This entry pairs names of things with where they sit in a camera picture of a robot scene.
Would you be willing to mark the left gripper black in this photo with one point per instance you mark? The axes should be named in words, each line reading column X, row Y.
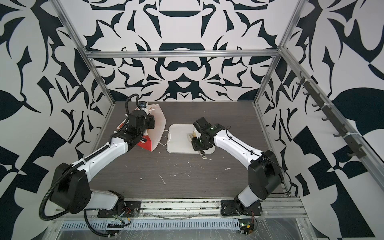
column 150, row 119

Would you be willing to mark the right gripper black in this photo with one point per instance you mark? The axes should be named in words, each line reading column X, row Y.
column 195, row 145

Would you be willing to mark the red white paper bag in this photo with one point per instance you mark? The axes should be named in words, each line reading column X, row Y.
column 151, row 137

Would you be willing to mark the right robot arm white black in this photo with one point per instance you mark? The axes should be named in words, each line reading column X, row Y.
column 264, row 172

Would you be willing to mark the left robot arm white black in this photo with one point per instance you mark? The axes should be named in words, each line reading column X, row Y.
column 70, row 187

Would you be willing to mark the white plastic tray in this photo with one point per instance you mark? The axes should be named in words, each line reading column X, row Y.
column 178, row 142

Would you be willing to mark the small circuit board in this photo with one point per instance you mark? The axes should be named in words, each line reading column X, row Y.
column 248, row 227

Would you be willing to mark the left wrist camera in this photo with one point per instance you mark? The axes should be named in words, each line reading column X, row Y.
column 143, row 105

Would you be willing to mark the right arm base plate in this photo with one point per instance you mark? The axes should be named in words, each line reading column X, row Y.
column 231, row 208

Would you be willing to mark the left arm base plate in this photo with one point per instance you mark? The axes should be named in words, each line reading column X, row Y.
column 124, row 209

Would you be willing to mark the white slotted cable duct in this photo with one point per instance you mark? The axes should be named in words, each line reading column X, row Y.
column 190, row 224

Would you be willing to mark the grey wall hook rack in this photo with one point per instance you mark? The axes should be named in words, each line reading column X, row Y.
column 333, row 115

